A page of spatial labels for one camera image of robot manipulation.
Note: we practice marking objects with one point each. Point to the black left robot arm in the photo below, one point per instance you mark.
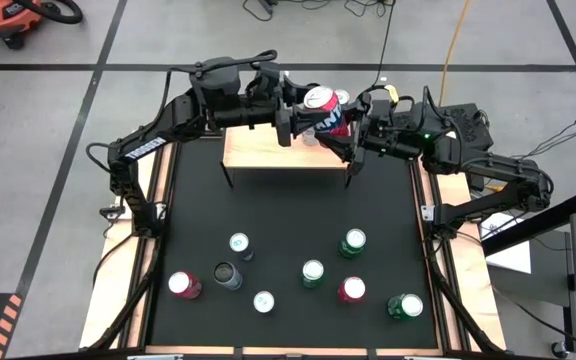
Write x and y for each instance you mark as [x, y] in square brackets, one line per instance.
[178, 115]

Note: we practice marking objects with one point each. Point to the blue silver Red Bull can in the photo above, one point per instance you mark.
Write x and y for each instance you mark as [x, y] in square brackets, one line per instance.
[343, 96]
[264, 302]
[241, 245]

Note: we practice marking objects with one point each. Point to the wooden shelf with black legs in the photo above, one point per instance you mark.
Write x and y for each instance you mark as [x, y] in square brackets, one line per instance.
[258, 150]

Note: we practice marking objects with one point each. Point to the white paper sheet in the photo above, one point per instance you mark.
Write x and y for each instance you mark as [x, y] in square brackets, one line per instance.
[510, 260]

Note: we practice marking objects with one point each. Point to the red Fanta can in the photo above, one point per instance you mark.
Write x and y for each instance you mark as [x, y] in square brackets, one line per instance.
[184, 285]
[352, 289]
[325, 112]

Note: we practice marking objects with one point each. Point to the wooden side board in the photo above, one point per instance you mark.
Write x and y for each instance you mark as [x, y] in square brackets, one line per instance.
[113, 280]
[480, 300]

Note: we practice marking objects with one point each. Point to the green Sprite can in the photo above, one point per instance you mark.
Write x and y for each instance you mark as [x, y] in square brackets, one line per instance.
[313, 273]
[405, 306]
[353, 242]

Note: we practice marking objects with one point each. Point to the black aluminium table frame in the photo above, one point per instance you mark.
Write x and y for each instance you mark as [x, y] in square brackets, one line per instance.
[434, 265]

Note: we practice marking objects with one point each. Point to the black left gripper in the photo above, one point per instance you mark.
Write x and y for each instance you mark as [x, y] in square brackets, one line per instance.
[263, 112]

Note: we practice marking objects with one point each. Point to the orange shop vacuum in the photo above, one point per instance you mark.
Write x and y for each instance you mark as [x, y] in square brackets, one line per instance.
[3, 20]

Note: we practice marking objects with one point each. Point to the black desk support bar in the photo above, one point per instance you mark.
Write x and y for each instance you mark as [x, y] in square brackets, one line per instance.
[563, 212]

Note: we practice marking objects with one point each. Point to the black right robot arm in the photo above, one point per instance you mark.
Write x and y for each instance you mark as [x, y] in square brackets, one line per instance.
[498, 167]

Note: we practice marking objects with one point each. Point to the caster wheel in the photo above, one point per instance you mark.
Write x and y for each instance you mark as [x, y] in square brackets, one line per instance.
[560, 349]

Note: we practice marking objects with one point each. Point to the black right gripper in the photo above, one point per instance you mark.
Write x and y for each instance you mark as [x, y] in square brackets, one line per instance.
[388, 135]

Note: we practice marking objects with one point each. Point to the silver mounting bracket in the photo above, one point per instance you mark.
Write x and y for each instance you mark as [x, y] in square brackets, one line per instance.
[428, 212]

